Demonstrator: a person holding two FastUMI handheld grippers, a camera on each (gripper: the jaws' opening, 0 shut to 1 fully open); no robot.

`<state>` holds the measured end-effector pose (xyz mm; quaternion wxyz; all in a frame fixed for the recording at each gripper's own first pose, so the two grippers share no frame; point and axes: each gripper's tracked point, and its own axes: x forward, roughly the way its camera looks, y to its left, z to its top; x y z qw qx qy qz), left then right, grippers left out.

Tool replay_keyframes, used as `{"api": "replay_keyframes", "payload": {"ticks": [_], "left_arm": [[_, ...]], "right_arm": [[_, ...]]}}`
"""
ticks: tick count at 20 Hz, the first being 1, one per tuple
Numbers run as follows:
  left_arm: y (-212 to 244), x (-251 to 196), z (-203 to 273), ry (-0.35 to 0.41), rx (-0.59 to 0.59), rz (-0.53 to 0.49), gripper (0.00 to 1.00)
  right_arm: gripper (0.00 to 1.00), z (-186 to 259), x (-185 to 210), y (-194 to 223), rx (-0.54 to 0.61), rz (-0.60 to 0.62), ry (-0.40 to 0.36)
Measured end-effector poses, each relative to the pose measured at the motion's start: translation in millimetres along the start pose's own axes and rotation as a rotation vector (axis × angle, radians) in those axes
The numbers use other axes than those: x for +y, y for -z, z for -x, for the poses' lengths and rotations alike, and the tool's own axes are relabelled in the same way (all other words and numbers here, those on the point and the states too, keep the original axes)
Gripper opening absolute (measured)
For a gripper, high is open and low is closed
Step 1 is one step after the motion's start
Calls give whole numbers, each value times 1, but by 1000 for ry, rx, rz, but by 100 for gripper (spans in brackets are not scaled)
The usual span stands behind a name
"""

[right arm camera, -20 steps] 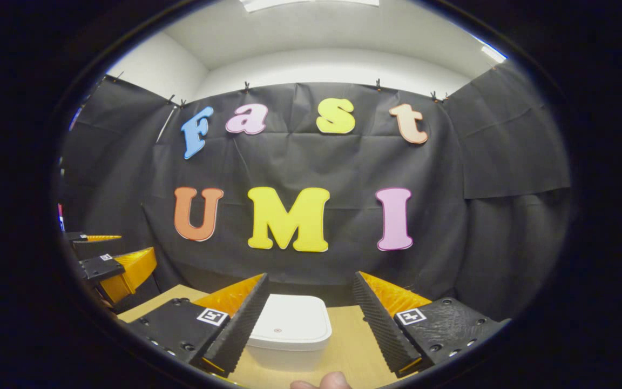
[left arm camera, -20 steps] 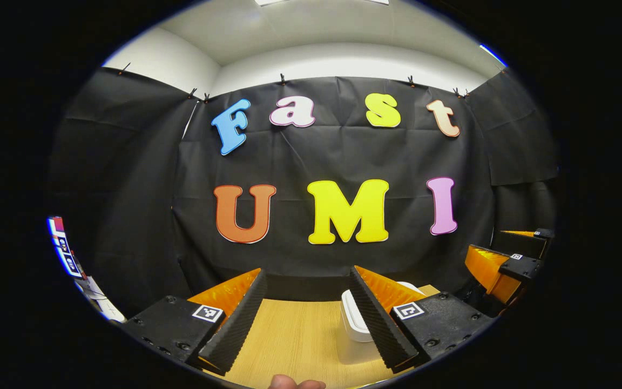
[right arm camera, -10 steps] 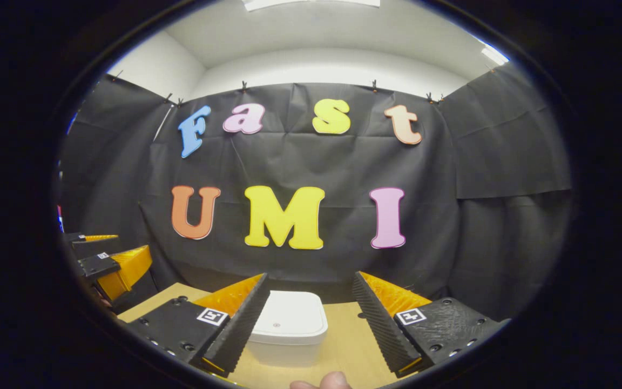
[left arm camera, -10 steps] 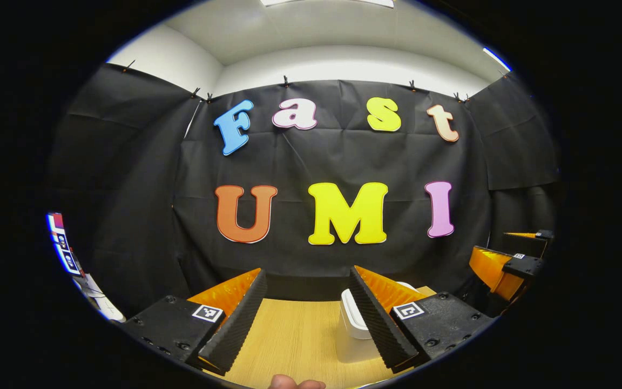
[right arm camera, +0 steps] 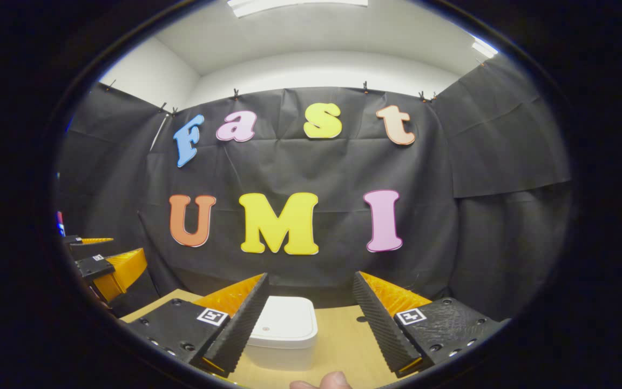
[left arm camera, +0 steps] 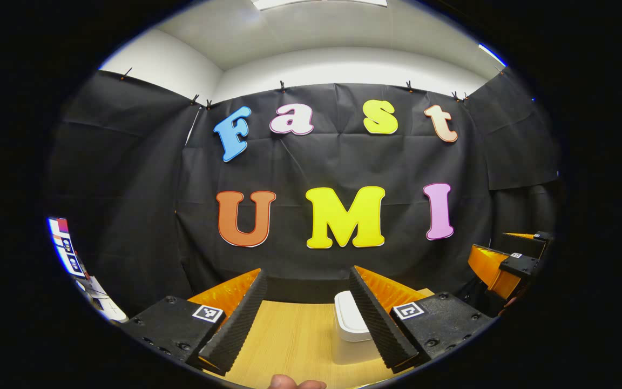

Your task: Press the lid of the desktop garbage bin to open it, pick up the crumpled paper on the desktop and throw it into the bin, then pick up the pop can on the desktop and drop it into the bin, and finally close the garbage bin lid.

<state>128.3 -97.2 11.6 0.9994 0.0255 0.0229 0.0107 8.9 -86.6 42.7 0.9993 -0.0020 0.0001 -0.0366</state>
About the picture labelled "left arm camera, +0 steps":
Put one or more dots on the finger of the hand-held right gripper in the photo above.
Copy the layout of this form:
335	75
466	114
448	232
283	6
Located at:
489	267
529	246

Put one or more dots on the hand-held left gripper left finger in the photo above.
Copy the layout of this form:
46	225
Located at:
238	324

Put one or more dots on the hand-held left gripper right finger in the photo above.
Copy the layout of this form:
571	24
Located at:
378	324

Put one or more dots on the white desktop garbage bin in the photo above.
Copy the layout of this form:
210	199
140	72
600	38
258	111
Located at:
350	319

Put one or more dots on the wooden desktop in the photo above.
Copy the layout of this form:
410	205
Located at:
289	340

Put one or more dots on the white side table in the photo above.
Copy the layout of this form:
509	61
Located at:
107	305

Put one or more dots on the black backdrop cloth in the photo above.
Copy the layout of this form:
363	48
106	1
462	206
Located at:
289	173

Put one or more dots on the row of black cloth clips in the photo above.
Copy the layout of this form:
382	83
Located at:
282	86

